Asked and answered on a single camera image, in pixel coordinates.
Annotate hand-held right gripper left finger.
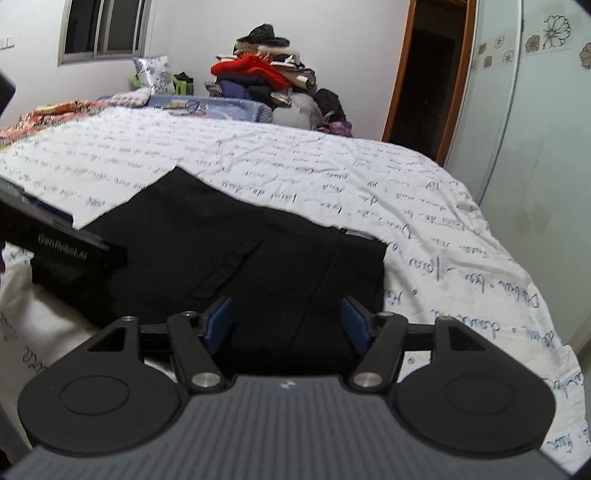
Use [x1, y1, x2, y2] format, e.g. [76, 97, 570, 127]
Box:
[88, 295, 234, 393]

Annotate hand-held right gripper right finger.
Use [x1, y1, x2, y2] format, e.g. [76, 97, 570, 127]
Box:
[341, 296, 485, 393]

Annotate black pants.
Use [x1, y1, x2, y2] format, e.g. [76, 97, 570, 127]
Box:
[30, 166, 389, 370]

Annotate red floral blanket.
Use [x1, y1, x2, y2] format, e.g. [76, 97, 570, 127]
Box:
[0, 99, 114, 145]

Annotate white script-printed quilt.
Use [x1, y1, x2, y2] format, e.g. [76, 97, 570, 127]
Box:
[0, 107, 591, 476]

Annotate pink floral cloth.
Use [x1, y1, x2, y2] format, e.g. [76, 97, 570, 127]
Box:
[108, 89, 153, 108]

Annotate blue floral pillow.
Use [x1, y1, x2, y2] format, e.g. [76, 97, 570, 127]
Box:
[133, 55, 174, 90]

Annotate green plastic stool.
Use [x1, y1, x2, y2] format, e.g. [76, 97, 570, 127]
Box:
[172, 71, 195, 97]

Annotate blue plastic basket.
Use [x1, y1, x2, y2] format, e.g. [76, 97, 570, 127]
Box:
[98, 95, 273, 124]

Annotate grey cloth bundle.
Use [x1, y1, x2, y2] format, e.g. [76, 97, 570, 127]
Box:
[272, 92, 324, 131]

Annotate window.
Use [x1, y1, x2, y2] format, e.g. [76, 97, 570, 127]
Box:
[58, 0, 153, 68]

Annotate pile of folded clothes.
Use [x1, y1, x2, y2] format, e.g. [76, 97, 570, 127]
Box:
[205, 23, 324, 110]

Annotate glass sliding wardrobe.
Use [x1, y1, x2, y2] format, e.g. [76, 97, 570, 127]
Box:
[444, 0, 591, 352]

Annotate wooden door frame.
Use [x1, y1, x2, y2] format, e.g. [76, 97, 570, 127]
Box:
[382, 0, 479, 168]

